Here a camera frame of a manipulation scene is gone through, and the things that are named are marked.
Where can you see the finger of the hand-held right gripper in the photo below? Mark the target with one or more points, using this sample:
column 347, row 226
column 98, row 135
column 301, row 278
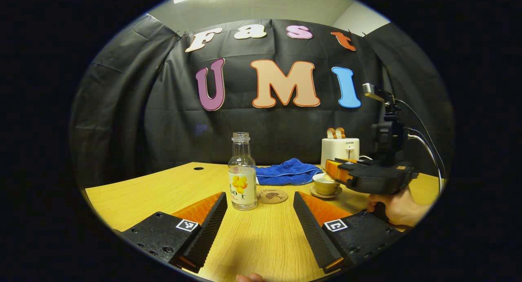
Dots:
column 336, row 170

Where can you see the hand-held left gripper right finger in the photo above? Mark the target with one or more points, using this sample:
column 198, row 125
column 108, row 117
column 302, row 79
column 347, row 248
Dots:
column 312, row 233

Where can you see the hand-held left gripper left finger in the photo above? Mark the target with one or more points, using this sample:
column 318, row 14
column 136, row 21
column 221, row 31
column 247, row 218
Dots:
column 210, row 229

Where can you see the cream teacup lid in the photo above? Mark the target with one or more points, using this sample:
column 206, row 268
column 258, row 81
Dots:
column 329, row 176

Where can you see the cream ceramic teacup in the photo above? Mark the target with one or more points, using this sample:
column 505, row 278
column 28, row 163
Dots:
column 326, row 188

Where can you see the clear glass water bottle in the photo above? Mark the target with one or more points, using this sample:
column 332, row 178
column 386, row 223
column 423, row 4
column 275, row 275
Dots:
column 242, row 192

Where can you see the round cork coaster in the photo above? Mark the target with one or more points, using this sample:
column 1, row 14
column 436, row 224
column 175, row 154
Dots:
column 272, row 196

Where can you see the cream toaster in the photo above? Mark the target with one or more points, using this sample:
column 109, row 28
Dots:
column 338, row 149

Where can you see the toast slice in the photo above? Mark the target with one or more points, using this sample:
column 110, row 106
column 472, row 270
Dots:
column 331, row 133
column 341, row 133

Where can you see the blue towel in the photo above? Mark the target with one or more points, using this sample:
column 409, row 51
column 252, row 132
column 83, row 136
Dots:
column 285, row 172

